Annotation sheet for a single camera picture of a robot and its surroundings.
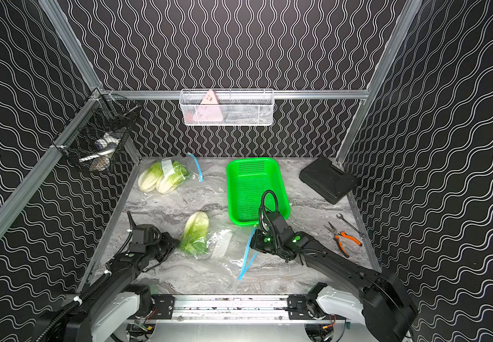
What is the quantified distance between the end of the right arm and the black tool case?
45 centimetres

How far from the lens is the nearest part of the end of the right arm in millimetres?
607

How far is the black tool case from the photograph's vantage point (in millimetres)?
1031
